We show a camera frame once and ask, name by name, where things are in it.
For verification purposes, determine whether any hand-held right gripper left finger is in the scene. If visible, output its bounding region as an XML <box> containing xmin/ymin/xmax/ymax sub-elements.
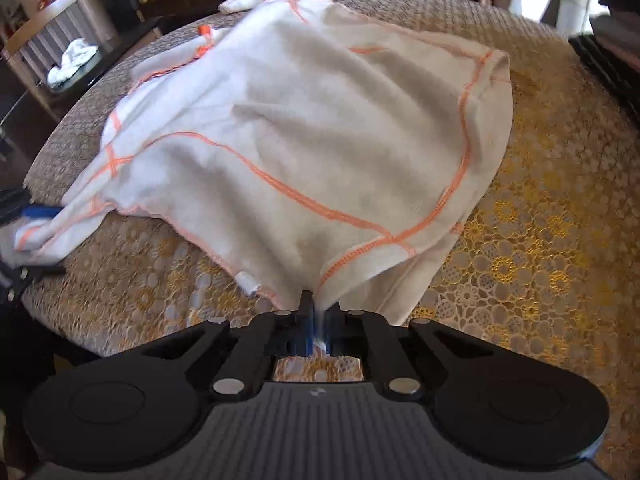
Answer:
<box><xmin>142</xmin><ymin>290</ymin><xmax>315</xmax><ymax>403</ymax></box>

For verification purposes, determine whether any white garment with orange stitching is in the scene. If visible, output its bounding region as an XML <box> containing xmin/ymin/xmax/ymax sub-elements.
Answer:
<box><xmin>15</xmin><ymin>0</ymin><xmax>513</xmax><ymax>331</ymax></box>

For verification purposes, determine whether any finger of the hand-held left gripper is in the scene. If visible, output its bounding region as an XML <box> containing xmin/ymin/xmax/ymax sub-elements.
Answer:
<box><xmin>0</xmin><ymin>187</ymin><xmax>63</xmax><ymax>226</ymax></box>
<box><xmin>0</xmin><ymin>260</ymin><xmax>66</xmax><ymax>301</ymax></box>

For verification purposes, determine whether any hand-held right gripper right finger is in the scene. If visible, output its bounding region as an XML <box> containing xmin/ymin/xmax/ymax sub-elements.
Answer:
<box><xmin>316</xmin><ymin>301</ymin><xmax>493</xmax><ymax>402</ymax></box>

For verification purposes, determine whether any crumpled white cloth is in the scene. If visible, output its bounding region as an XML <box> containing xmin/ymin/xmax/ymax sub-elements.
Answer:
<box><xmin>47</xmin><ymin>38</ymin><xmax>101</xmax><ymax>86</ymax></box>

